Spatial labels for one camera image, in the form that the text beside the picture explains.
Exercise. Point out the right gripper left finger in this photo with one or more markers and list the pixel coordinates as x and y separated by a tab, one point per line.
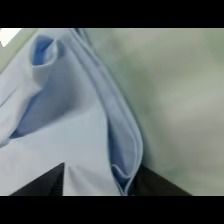
50	183

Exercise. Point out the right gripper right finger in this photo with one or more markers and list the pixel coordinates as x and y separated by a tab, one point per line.
150	185

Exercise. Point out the light blue shirt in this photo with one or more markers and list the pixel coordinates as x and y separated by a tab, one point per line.
66	133

